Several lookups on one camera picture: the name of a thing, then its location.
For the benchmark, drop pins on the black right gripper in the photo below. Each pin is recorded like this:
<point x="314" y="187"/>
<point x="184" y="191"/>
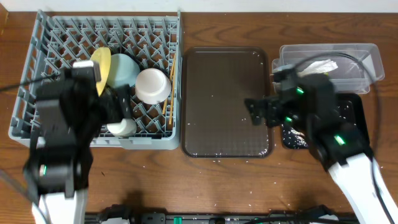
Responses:
<point x="272" y="105"/>

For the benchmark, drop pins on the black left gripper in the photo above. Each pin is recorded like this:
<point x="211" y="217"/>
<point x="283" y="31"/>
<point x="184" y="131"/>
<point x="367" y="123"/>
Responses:
<point x="115" y="104"/>

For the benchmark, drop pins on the white cup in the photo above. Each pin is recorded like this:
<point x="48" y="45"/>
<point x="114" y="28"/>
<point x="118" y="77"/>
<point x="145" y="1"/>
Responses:
<point x="125" y="128"/>

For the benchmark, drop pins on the light blue bowl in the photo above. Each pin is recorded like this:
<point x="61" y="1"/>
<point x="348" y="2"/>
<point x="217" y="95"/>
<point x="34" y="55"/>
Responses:
<point x="123" y="71"/>

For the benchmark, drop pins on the white bowl with residue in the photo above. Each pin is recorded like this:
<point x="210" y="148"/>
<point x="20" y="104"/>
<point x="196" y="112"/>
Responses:
<point x="152" y="86"/>

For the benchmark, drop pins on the yellow round plate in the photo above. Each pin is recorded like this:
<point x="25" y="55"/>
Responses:
<point x="102" y="56"/>

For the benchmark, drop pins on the white napkin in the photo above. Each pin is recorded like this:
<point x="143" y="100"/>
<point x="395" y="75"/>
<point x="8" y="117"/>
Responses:
<point x="324" y="66"/>

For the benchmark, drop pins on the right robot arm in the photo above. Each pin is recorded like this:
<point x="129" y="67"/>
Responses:
<point x="310" y="104"/>

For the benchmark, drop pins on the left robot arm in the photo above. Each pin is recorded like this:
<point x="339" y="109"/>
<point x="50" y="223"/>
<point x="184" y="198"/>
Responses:
<point x="72" y="114"/>

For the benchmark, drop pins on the black waste tray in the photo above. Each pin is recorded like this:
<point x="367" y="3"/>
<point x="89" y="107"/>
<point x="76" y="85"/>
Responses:
<point x="358" y="111"/>

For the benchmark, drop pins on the clear plastic waste bin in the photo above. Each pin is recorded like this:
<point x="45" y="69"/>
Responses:
<point x="348" y="77"/>

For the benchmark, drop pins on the rice and nut scraps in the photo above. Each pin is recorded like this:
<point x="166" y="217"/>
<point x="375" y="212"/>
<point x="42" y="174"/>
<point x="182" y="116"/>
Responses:
<point x="293" y="139"/>

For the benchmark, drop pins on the dark brown serving tray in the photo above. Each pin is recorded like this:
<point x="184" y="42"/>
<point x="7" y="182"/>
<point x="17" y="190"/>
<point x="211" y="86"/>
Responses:
<point x="215" y="121"/>

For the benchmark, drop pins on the grey plastic dish rack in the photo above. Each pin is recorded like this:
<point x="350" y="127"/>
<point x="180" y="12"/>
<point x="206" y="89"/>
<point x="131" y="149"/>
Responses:
<point x="59" y="41"/>

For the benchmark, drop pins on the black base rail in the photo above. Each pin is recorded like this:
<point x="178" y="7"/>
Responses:
<point x="123" y="214"/>

